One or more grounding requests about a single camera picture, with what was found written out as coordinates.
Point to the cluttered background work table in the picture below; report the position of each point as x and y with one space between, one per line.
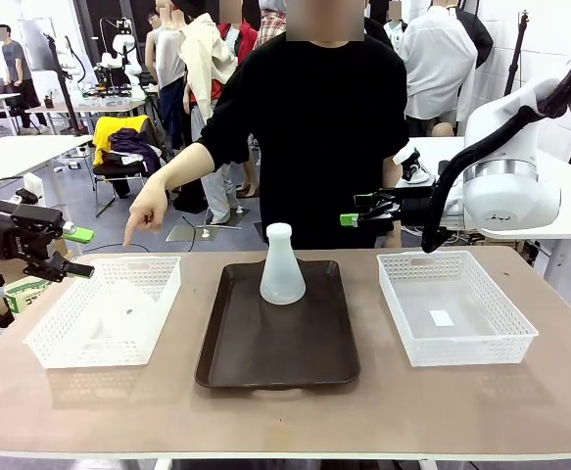
89 103

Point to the person in black shirt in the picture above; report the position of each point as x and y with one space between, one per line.
324 137

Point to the white black clothes iron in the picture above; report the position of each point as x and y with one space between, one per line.
414 169

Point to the black metal chair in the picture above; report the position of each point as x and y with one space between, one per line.
118 171

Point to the mannequin white tank top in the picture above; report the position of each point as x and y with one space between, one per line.
167 73

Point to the black stand pole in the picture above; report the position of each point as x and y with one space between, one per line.
62 83

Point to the person's left hand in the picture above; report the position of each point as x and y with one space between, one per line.
393 239

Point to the white paper label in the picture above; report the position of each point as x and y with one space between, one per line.
441 318

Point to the yellow garment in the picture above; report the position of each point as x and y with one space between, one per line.
104 132

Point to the dark brown plastic tray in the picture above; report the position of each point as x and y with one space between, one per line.
277 338

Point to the translucent plastic conical flask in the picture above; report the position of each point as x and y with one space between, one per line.
126 313
282 274

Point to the white perforated plastic basket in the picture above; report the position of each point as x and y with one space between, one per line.
109 313
454 313

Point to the small white box device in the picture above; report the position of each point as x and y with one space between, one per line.
34 188

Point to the mannequin white dress shirt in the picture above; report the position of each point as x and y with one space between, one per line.
439 63

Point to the mannequin black jacket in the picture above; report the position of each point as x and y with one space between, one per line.
476 39

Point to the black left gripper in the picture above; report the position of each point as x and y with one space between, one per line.
6 235

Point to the black tripod stand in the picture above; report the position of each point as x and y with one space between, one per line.
516 59

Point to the purple garment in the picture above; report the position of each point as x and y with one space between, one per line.
138 147

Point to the man in grey t-shirt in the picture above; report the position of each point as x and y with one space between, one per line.
16 73

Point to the mannequin cream jacket grey trousers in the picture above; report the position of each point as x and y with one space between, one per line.
206 73

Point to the person's left forearm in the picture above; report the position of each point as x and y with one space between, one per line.
392 171

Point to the mannequin red vest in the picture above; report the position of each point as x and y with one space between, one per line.
238 39

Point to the green white carton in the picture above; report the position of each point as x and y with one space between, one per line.
25 294

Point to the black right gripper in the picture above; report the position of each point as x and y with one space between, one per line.
412 210

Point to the person's right forearm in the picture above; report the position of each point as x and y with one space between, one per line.
187 164

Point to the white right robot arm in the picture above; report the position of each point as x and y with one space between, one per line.
510 186

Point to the grey floor plate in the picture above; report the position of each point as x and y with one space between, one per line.
187 234

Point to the mannequin plaid shirt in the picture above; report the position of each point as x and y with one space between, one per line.
270 27

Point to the person's right hand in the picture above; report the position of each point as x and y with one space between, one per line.
150 210

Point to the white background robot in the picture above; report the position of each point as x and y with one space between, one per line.
121 49

